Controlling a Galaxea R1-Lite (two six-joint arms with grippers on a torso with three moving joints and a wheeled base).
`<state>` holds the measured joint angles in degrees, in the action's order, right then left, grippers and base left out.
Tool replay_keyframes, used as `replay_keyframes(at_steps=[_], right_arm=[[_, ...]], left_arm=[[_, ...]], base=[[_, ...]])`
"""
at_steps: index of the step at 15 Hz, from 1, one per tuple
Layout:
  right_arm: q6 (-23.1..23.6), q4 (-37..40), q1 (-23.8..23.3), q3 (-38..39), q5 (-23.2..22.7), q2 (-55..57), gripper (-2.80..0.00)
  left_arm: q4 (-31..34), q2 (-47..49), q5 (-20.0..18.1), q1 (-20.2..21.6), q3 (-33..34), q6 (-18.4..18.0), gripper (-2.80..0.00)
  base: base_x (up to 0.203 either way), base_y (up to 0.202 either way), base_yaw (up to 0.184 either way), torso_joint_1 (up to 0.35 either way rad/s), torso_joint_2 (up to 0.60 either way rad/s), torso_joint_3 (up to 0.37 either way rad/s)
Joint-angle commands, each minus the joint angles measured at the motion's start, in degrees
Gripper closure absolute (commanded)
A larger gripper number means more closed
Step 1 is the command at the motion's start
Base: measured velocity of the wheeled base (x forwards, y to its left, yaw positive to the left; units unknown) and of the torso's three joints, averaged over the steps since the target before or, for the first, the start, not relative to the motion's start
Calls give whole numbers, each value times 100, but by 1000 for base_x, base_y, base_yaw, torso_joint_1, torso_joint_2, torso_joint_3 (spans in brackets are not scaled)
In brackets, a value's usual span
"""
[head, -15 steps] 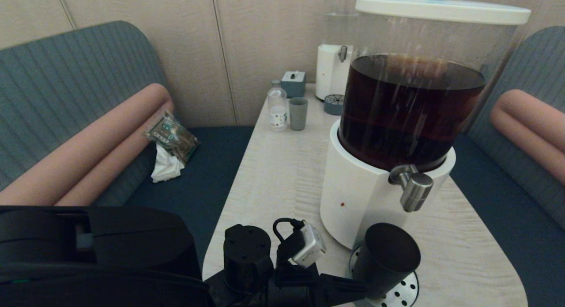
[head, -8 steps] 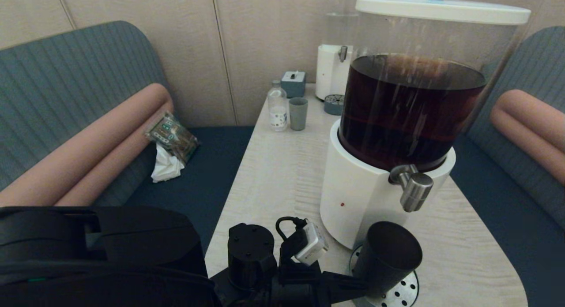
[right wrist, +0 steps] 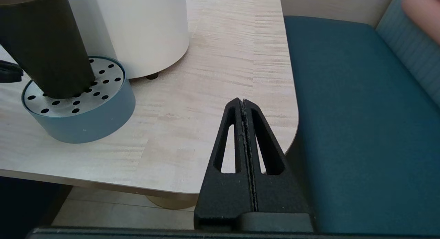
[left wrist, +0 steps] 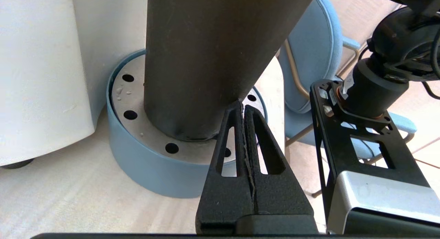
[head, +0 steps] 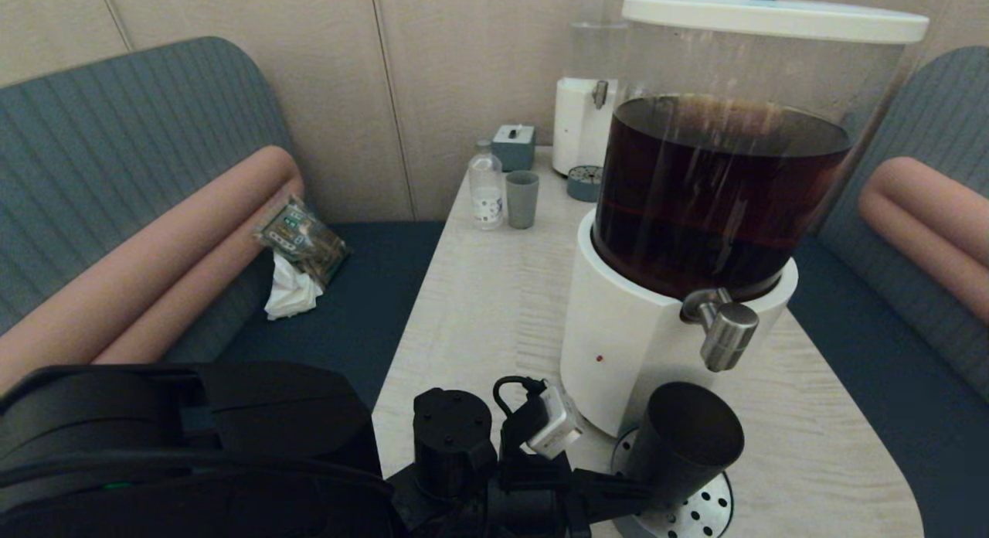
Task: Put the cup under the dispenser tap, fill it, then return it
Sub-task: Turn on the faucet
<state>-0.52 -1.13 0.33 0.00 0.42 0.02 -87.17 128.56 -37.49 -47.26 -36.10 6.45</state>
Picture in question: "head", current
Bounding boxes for large white tea dispenser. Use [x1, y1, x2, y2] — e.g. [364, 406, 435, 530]
[560, 0, 932, 438]

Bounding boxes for green snack packet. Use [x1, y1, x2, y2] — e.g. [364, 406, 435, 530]
[253, 194, 350, 288]

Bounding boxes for black camera cable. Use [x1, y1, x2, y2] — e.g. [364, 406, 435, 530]
[493, 376, 549, 417]

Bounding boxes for teal bench sofa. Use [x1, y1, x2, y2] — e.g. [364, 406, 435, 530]
[788, 46, 989, 538]
[0, 36, 449, 415]

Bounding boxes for blue napkin box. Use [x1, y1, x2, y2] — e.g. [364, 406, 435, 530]
[492, 124, 536, 172]

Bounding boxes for clear plastic bottle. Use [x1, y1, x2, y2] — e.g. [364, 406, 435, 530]
[468, 141, 505, 231]

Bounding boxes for small white water dispenser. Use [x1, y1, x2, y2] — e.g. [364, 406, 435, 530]
[552, 0, 652, 177]

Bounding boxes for black cup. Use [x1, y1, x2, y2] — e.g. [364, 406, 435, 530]
[624, 382, 745, 514]

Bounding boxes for teal left bench sofa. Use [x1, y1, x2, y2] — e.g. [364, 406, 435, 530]
[0, 36, 449, 415]

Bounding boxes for grey-blue cup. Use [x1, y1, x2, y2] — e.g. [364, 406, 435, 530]
[505, 171, 540, 230]

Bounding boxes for white crumpled tissue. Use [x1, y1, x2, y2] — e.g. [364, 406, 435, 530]
[263, 250, 324, 321]

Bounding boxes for metal dispenser tap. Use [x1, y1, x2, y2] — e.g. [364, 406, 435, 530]
[680, 288, 760, 373]

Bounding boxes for large blue perforated drip tray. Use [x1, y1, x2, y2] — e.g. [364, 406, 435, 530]
[610, 426, 735, 538]

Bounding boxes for teal right bench sofa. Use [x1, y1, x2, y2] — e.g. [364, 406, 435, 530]
[788, 46, 989, 538]

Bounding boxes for small blue drip tray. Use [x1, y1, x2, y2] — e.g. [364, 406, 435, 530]
[566, 165, 605, 203]

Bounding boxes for pink bolster cushion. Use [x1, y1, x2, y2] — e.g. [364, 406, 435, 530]
[93, 179, 306, 366]
[0, 145, 302, 392]
[869, 157, 989, 268]
[858, 184, 989, 326]

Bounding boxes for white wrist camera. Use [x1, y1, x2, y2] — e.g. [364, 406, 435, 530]
[528, 385, 584, 459]

